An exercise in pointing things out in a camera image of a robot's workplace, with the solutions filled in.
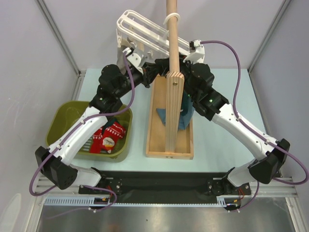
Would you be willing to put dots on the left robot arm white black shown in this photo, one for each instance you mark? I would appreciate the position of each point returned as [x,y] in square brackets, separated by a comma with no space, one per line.
[54,162]

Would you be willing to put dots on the light blue sock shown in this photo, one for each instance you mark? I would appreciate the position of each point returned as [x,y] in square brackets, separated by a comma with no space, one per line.
[184,119]

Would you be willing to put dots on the olive green plastic bin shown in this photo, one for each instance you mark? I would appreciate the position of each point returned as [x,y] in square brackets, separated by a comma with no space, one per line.
[70,114]

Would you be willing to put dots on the grey beige sock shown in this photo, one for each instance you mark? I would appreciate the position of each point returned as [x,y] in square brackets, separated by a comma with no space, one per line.
[121,46]

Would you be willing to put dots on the dark green christmas sock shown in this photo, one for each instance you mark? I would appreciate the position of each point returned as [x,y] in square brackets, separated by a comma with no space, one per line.
[186,105]

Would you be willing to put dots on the white plastic clip hanger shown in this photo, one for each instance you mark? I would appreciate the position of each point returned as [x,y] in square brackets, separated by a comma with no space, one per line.
[136,27]

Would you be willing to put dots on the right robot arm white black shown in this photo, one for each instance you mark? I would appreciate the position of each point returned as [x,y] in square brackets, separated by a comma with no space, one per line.
[268,152]

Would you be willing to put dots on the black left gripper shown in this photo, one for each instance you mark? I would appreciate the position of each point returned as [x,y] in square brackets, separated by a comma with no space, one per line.
[150,72]

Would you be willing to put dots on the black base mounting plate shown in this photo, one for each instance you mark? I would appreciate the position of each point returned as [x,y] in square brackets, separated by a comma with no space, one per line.
[166,187]

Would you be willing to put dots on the wooden pole stand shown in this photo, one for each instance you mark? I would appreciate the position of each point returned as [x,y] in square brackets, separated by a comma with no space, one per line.
[175,80]

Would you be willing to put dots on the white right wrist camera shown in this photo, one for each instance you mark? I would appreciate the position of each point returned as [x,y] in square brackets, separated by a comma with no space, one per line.
[197,52]

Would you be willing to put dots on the red santa christmas sock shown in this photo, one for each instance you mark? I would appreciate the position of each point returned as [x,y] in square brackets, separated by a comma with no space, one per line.
[111,135]

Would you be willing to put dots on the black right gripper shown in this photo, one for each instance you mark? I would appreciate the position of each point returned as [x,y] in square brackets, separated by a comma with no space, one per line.
[184,66]

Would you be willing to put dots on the white slotted cable duct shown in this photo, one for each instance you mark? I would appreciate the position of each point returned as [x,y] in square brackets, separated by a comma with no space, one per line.
[97,202]

